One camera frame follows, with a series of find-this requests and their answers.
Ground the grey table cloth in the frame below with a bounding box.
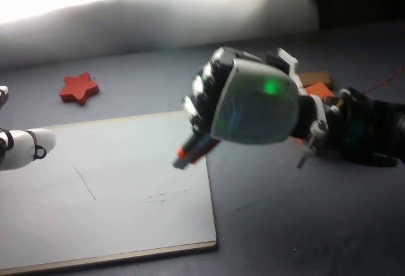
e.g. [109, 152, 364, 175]
[0, 19, 405, 276]

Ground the thin red string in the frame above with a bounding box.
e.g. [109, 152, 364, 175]
[363, 66, 405, 94]

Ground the white square cutting board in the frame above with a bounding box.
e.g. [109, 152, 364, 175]
[0, 110, 218, 275]

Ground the red star block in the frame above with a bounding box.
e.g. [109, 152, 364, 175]
[59, 72, 101, 106]

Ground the orange foam block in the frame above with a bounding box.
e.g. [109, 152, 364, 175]
[304, 81, 336, 100]

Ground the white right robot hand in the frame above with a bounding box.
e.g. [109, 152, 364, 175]
[182, 46, 306, 146]

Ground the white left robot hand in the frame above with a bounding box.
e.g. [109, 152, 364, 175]
[0, 85, 57, 172]

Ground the white robot body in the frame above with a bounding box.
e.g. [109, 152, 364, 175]
[0, 0, 320, 70]

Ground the plain wooden rectangular block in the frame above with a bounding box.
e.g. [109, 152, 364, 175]
[299, 72, 333, 87]

